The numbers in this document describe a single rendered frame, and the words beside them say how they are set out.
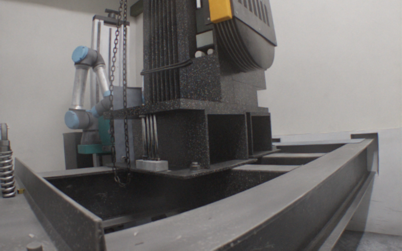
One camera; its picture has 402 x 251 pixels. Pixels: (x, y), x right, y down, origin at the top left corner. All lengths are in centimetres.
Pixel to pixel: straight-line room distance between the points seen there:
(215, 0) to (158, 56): 44
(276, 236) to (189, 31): 89
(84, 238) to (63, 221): 7
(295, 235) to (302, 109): 146
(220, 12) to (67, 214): 81
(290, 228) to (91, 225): 53
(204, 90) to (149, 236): 76
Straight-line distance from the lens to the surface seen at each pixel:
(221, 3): 95
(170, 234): 36
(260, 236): 53
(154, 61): 126
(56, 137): 307
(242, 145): 105
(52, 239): 36
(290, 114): 210
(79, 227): 26
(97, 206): 115
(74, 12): 350
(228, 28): 98
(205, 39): 110
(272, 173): 84
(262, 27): 119
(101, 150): 175
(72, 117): 163
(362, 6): 208
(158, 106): 85
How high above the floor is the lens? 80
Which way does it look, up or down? 3 degrees up
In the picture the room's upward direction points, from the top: 3 degrees counter-clockwise
